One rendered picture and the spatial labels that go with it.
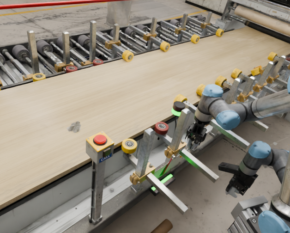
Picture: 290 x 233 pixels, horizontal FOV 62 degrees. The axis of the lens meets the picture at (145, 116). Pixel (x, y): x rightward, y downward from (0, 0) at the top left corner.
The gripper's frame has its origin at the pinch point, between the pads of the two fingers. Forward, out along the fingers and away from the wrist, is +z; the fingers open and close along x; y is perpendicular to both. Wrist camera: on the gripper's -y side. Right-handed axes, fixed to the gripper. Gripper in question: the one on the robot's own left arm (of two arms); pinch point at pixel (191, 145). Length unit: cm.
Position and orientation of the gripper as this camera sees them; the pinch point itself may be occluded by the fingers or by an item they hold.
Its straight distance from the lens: 122.6
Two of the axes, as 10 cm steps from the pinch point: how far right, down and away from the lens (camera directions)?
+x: 8.8, 3.9, -2.6
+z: -1.6, 7.6, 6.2
